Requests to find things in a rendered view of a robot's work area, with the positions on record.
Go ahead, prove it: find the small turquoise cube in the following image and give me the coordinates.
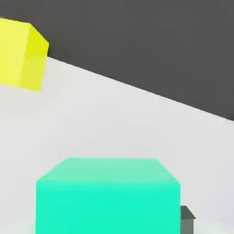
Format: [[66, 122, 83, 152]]
[[36, 157, 181, 234]]

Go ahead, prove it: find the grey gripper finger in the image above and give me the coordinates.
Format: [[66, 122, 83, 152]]
[[180, 205, 211, 234]]

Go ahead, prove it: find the large yellow box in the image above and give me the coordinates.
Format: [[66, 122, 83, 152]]
[[0, 18, 50, 93]]

